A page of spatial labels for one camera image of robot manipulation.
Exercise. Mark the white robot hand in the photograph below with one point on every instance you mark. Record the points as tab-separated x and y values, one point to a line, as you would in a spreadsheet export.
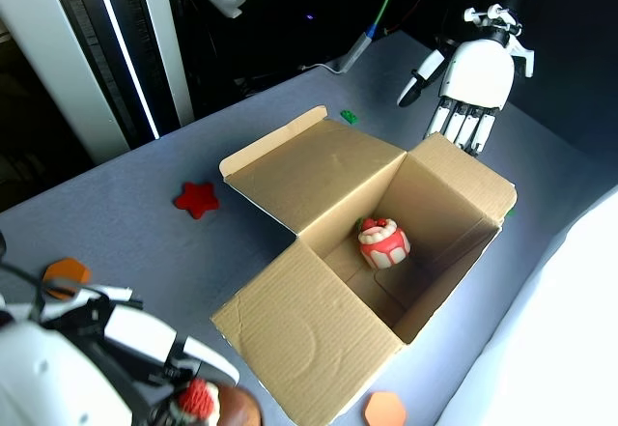
48	377
478	76

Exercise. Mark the brown cupcake toy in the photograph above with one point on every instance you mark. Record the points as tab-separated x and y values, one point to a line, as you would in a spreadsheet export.
236	406

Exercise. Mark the pink toy cake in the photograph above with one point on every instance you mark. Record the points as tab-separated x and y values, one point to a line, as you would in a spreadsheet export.
384	247

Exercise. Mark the brown cardboard box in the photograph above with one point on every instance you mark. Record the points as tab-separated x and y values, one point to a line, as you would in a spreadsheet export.
299	339

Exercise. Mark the orange hexagon block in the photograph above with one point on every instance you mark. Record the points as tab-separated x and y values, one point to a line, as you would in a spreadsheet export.
384	409
67	269

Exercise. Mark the small green toy brick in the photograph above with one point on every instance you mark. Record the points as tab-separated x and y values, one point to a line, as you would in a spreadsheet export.
349	117

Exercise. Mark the grey table cloth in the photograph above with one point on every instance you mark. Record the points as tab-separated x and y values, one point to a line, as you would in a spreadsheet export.
145	233

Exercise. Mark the red star block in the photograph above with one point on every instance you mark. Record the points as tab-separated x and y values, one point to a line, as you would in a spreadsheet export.
195	199

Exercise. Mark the white backdrop sheet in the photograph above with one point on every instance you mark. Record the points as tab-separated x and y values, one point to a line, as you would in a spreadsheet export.
555	324

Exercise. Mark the white machine frame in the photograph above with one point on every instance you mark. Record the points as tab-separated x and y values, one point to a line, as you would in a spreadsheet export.
48	35

